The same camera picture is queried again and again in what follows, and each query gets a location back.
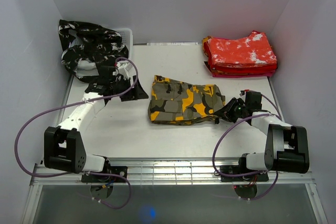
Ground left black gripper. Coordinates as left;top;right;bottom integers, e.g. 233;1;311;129
111;76;149;102

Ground orange green camouflage trousers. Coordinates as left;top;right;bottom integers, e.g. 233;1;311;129
148;75;226;125

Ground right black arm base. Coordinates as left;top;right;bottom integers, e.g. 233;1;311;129
214;165;269;183

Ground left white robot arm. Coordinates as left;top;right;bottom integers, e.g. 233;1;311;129
44;60;149;182

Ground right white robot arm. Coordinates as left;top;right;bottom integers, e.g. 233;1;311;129
216;90;310;180

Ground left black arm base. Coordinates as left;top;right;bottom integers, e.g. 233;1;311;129
80;165;129;183

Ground red folded trousers stack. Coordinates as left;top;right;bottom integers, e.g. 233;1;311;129
202;44;277;78

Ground black white camouflage trousers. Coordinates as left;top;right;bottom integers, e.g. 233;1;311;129
58;18;129;84

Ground white plastic basket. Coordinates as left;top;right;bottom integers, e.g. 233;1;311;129
61;27;133;72

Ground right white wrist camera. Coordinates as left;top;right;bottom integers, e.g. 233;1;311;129
239;89;249;97

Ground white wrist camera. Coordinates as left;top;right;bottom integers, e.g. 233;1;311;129
239;89;249;97
116;60;133;78

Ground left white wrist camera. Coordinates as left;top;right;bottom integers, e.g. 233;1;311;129
116;60;133;78

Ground aluminium rail frame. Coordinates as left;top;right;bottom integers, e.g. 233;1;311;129
30;158;316;186

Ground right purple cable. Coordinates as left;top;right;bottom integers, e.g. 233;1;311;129
212;93;283;201

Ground purple cable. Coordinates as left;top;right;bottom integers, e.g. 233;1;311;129
212;93;283;201
14;57;139;210

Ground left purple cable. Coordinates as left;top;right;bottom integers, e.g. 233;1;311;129
14;57;139;210

